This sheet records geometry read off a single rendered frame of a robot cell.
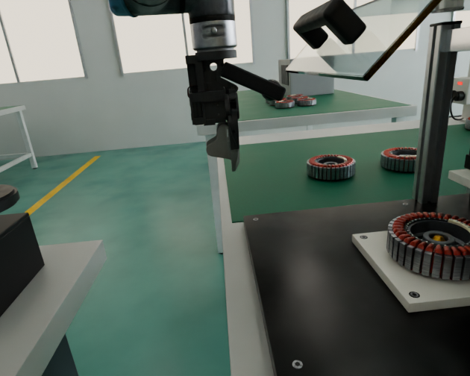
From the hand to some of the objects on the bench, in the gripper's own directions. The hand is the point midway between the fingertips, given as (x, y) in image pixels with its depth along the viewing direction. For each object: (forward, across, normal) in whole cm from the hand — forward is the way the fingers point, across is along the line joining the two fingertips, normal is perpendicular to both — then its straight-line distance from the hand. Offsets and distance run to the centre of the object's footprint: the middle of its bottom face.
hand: (236, 163), depth 65 cm
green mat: (+10, -25, +45) cm, 52 cm away
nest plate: (+7, +28, +22) cm, 36 cm away
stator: (+9, -15, +42) cm, 45 cm away
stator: (+9, -15, +23) cm, 29 cm away
